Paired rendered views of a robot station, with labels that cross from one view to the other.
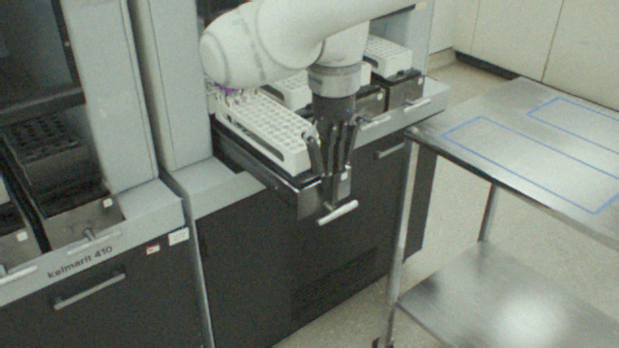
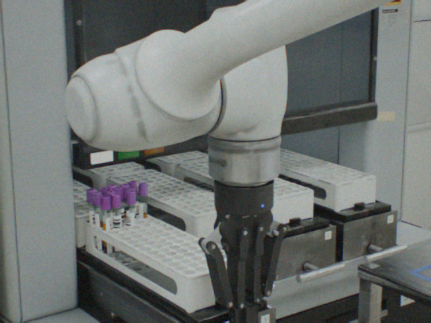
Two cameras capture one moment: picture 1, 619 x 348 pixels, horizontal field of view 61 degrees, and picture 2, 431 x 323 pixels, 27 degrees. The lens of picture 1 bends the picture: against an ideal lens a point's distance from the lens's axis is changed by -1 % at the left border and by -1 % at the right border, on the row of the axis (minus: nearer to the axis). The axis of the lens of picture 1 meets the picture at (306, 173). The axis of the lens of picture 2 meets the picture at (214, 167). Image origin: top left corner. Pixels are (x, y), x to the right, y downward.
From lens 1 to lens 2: 28 cm
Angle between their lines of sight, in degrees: 20
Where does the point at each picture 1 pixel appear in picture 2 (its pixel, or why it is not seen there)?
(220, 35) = (90, 75)
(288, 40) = (174, 79)
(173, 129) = (23, 256)
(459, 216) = not seen: outside the picture
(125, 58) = not seen: outside the picture
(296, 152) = (194, 276)
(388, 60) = (339, 186)
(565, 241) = not seen: outside the picture
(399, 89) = (358, 228)
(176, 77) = (34, 181)
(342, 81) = (253, 161)
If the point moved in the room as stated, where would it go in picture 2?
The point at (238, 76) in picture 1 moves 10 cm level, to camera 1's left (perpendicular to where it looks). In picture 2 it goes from (110, 126) to (13, 126)
